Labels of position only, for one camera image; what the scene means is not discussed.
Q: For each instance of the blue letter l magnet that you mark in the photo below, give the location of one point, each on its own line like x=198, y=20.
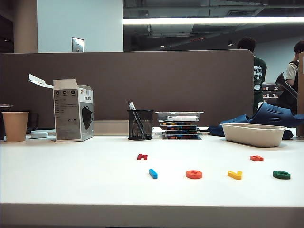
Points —
x=153, y=173

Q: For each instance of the orange letter o magnet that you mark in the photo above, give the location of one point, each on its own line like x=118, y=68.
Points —
x=189, y=175

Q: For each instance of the yellow letter v magnet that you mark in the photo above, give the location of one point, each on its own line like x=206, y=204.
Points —
x=235, y=176

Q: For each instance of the green letter e magnet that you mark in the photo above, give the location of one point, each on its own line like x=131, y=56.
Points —
x=280, y=175

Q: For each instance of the red letter h magnet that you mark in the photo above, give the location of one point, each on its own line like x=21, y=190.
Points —
x=142, y=156

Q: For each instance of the orange-red letter a magnet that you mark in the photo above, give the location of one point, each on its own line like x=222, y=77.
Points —
x=257, y=158

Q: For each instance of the black mesh pen holder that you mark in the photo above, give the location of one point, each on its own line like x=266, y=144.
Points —
x=140, y=126

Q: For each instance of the black pen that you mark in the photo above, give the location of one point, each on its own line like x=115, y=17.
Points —
x=131, y=105

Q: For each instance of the clear plastic tray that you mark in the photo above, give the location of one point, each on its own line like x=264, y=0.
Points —
x=178, y=113

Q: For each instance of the brown desk partition panel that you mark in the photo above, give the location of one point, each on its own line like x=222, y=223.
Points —
x=142, y=78

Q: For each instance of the white face mask box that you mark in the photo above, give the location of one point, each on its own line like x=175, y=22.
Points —
x=69, y=114

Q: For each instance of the white oval paper bowl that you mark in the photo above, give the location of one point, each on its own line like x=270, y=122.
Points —
x=254, y=136

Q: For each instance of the ceiling light strip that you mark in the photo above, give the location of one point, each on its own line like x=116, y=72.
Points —
x=202, y=20

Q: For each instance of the white earbuds case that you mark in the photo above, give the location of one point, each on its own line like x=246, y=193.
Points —
x=39, y=134

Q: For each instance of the person in dark printed shirt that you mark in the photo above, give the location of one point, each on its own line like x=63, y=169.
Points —
x=259, y=71

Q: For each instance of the dark monitor screen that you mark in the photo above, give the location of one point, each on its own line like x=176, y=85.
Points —
x=270, y=91

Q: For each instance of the black chair back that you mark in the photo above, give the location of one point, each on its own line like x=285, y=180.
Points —
x=287, y=97

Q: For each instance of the brown paper cup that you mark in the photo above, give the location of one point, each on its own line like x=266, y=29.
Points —
x=15, y=126

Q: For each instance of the person in white shirt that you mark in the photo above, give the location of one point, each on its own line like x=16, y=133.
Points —
x=292, y=71

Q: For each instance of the brown cardboard box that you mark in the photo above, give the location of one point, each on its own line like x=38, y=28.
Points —
x=301, y=95

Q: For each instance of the metal wall plate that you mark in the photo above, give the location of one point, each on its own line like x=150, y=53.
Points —
x=78, y=44

